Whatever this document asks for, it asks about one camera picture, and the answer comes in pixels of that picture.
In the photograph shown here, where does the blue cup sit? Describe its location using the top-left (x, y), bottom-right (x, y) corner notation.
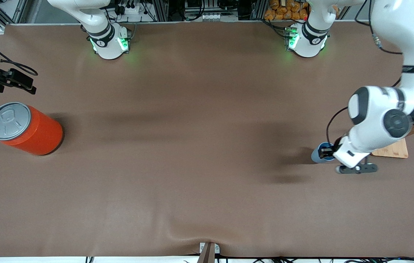
top-left (311, 142), bottom-right (337, 164)

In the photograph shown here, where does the wooden mug tree stand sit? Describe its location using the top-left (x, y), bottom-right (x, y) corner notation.
top-left (371, 98), bottom-right (414, 159)

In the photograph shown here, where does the orange can with silver lid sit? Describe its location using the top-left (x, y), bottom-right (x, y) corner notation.
top-left (0, 102), bottom-right (64, 156)

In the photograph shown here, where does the brown table mat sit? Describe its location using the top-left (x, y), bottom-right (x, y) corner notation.
top-left (0, 22), bottom-right (414, 258)

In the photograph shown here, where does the white power strip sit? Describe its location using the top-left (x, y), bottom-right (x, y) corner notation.
top-left (117, 0), bottom-right (151, 16)

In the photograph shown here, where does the orange snack bag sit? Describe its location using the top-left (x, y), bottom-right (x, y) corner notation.
top-left (263, 0), bottom-right (310, 21)

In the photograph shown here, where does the white socket bar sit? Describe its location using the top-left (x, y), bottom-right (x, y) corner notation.
top-left (184, 11), bottom-right (239, 21)

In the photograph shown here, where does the grey bracket with brown post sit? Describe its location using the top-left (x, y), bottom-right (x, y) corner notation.
top-left (197, 242), bottom-right (221, 263)

